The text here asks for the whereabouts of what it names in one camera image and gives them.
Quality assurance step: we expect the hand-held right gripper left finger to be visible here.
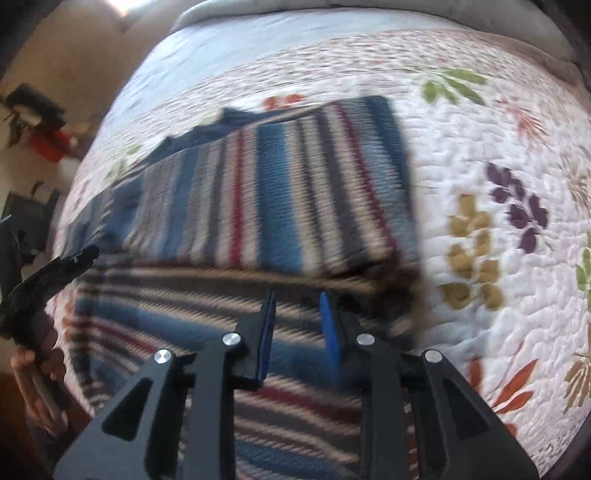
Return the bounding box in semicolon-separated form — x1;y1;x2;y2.
53;290;278;480

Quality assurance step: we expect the floral quilted bedspread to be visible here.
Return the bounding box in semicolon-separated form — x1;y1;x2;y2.
46;14;591;480

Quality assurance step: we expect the red box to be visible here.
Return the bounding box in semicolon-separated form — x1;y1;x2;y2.
31;128;81;163

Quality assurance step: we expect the person's left hand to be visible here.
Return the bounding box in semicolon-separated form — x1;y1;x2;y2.
10;310;70;437

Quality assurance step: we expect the grey blanket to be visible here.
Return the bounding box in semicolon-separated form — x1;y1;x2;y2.
173;0;580;70

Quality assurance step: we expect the black chair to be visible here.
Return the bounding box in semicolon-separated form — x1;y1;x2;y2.
0;187;62;259

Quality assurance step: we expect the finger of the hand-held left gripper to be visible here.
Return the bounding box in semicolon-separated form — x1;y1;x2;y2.
8;244;100;319

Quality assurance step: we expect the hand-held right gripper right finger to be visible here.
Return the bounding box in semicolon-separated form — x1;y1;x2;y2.
320;291;540;480

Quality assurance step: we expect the striped knit sweater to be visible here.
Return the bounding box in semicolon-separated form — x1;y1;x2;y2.
60;95;430;480

